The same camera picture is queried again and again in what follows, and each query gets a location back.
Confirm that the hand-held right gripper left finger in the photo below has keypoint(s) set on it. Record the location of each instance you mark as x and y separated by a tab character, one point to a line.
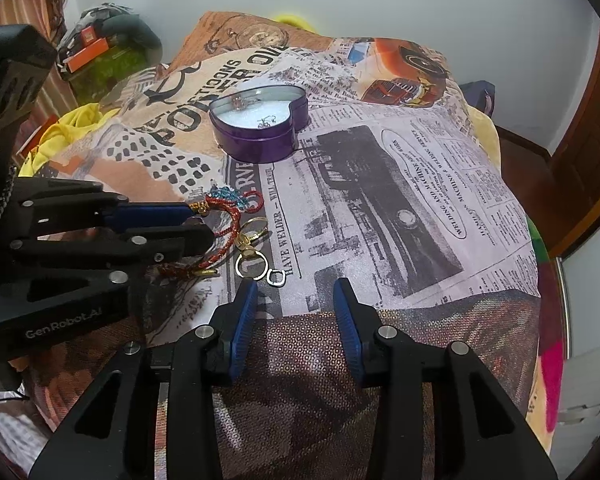
241	332

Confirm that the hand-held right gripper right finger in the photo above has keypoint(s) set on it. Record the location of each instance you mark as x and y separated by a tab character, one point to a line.
347	332

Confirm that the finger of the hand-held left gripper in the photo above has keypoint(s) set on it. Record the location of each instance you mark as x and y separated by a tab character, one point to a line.
180	242
150	215

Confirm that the purple heart-shaped tin box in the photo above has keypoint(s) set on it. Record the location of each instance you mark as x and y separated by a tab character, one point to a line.
260	147

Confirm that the small copper jewelry piece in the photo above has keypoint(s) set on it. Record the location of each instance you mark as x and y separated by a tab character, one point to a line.
240	103

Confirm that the yellow cloth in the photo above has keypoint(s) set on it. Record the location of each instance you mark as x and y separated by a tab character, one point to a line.
75	120

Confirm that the red box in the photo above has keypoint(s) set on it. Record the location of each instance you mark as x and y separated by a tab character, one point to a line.
30	146

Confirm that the newspaper print blanket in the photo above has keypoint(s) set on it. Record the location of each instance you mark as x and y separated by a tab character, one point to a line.
390	200

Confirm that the green patterned bag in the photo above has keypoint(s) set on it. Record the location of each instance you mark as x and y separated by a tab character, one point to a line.
112	72

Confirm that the small silver earring pair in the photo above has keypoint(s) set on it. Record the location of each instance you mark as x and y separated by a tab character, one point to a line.
267	121

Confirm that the orange box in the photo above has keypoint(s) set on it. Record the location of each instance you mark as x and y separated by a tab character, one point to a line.
84	55

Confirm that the grey cloth bundle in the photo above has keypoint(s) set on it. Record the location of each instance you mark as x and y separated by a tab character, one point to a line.
132	30

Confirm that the pink green fleece blanket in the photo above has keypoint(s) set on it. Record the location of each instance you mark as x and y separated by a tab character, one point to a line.
550	360

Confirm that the white sliding wardrobe door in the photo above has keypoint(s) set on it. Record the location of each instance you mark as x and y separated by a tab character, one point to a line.
585	350

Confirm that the brown striped curtain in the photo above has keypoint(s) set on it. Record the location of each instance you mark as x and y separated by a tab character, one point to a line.
25	0

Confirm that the dark blue bag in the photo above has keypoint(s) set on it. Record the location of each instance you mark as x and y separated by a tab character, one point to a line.
477	96

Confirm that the brown wooden door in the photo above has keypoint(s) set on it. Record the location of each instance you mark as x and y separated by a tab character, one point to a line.
595	150

